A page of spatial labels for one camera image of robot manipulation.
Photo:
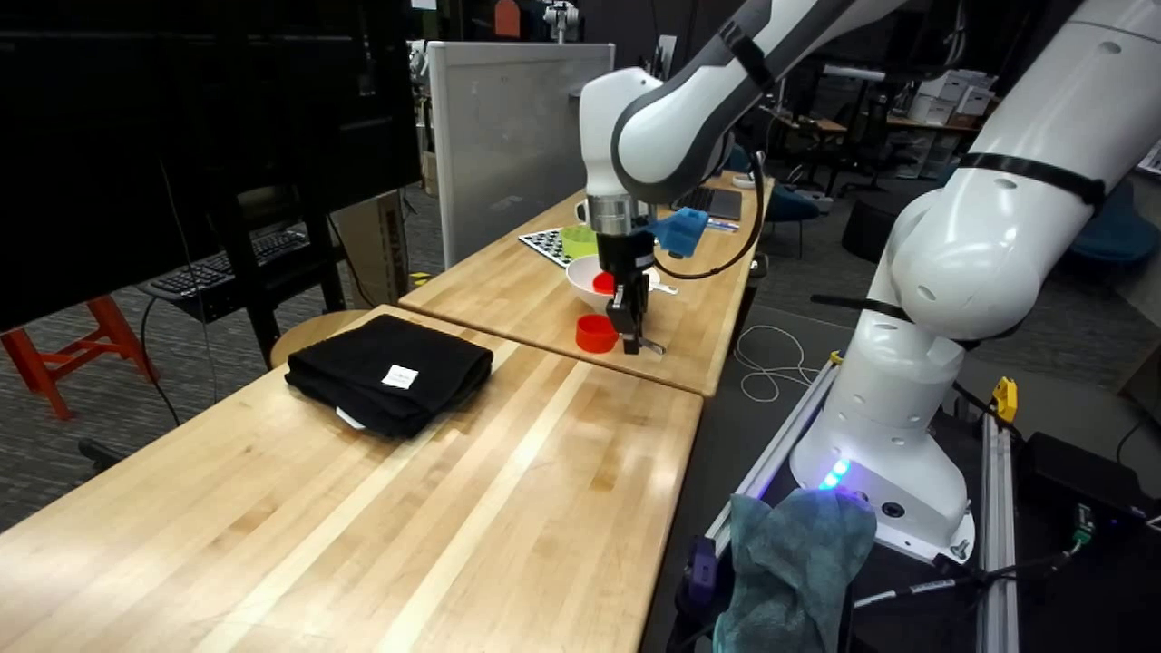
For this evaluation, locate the white partition panel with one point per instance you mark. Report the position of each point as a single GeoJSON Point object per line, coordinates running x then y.
{"type": "Point", "coordinates": [509, 148]}

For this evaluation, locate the red metal stool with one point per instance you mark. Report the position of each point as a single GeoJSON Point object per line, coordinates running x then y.
{"type": "Point", "coordinates": [74, 355]}

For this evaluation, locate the red plastic scoop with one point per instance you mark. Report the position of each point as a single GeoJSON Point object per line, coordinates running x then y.
{"type": "Point", "coordinates": [603, 281]}

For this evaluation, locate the folded black cloth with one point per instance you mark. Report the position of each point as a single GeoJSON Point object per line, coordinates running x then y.
{"type": "Point", "coordinates": [389, 378]}

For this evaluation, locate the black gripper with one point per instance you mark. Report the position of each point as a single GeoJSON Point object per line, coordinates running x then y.
{"type": "Point", "coordinates": [625, 254]}

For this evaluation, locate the yellow clamp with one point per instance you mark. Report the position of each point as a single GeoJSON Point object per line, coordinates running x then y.
{"type": "Point", "coordinates": [1001, 402]}

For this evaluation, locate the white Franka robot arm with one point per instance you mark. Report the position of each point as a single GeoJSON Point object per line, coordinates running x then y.
{"type": "Point", "coordinates": [966, 240]}

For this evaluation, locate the round wooden stool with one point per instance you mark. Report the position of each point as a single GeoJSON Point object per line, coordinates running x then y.
{"type": "Point", "coordinates": [317, 339]}

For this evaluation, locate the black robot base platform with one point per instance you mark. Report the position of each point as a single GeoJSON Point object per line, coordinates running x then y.
{"type": "Point", "coordinates": [1040, 530]}

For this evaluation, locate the teal rag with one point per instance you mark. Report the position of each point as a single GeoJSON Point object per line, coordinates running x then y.
{"type": "Point", "coordinates": [793, 571]}

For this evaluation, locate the green measuring cup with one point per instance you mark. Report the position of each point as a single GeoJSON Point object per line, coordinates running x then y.
{"type": "Point", "coordinates": [578, 240]}

